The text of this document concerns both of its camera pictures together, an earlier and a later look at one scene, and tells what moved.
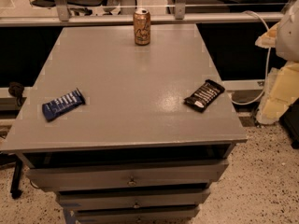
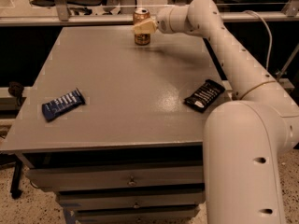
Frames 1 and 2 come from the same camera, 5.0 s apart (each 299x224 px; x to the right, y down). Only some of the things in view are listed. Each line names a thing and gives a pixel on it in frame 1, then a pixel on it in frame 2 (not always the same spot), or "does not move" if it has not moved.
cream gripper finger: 269,38 → 170,20
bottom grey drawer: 163,216 does not move
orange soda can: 142,21 does not move
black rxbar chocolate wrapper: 204,95 does not move
